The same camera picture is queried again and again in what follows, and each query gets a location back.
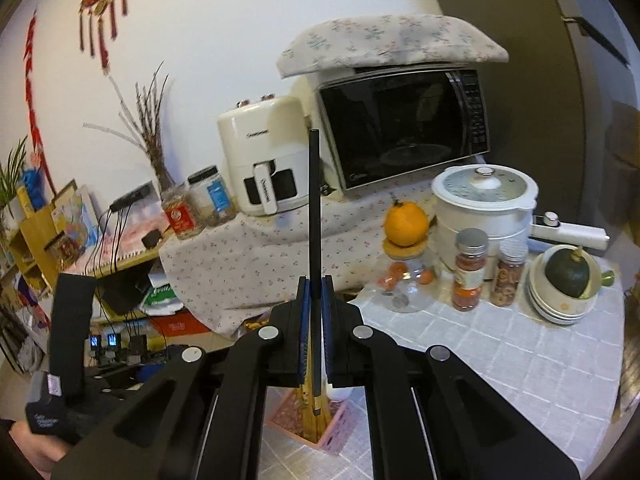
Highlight dried branches in vase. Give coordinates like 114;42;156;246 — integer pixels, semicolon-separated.
82;62;176;196

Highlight white air fryer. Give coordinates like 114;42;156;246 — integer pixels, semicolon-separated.
217;96;309;217

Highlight grey checked tablecloth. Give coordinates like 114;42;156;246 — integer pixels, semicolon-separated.
257;253;626;480

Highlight blue label glass jar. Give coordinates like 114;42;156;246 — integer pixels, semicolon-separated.
186;165;236;226

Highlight dried slices jar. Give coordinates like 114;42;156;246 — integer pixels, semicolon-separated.
489;238;528;307

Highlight cream bowl green handle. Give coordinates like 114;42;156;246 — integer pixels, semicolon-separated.
528;245;615;318

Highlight black chopstick gold band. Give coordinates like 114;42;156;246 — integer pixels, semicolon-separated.
308;128;322;416

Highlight glass jar with kumquats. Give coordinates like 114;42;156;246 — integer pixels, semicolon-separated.
371;238;439;313

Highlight stacked white plates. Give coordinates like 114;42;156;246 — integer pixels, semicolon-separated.
525;255;598;326

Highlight floral side table cloth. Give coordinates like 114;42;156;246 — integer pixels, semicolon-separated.
160;172;432;337

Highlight large orange on jar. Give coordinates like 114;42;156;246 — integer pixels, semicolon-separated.
383;200;430;247

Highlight pink perforated utensil holder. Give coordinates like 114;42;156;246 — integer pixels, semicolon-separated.
266;389;358;455

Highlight white plastic spoon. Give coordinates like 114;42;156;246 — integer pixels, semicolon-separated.
326;382;352;402

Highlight dark grey refrigerator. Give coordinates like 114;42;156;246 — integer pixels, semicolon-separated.
438;0;639;238

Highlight red spice jar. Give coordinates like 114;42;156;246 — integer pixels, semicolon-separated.
451;228;488;311

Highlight green kabocha squash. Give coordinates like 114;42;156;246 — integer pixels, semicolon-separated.
544;247;590;298

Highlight red label glass jar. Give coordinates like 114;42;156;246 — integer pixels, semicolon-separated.
160;184;204;240

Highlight person's left hand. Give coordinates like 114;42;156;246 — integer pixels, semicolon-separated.
9;420;72;479

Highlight light bamboo chopstick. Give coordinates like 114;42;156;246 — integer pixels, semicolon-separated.
297;385;332;443

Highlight black microwave oven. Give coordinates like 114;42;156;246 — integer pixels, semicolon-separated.
314;63;490;192

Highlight floral microwave cover cloth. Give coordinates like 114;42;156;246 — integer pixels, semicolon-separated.
277;14;509;78

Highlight red chinese knot decoration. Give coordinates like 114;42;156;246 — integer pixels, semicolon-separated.
78;0;128;76

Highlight white electric cooking pot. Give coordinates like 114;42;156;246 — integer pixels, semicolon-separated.
432;164;610;269

